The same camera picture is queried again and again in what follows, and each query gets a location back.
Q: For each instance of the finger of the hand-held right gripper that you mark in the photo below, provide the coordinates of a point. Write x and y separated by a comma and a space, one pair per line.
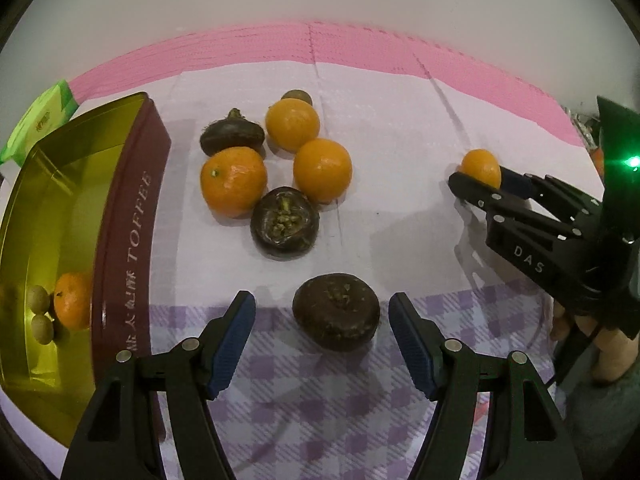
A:
517, 182
475, 189

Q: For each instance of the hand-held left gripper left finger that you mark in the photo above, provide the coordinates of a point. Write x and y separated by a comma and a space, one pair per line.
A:
231, 345

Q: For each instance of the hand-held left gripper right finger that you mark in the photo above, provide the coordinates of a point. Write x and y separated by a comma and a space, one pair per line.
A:
412, 345

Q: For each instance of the mandarin orange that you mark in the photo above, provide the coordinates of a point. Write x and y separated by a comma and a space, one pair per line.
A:
481, 166
322, 170
291, 125
233, 181
72, 302

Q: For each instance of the dark brown water chestnut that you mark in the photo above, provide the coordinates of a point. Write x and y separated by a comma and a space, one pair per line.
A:
285, 222
336, 317
232, 134

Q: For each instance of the gold and maroon tin box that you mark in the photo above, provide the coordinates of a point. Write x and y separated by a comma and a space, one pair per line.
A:
50, 210

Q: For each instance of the person's right hand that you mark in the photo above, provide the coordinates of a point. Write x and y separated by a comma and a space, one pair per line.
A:
612, 360

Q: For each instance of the pink and purple plaid tablecloth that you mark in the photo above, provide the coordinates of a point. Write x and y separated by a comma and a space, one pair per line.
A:
400, 135

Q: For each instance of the tan longan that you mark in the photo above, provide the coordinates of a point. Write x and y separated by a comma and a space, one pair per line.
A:
299, 96
37, 298
41, 330

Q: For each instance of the green tissue packet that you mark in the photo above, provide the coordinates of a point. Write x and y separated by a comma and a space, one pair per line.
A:
40, 115

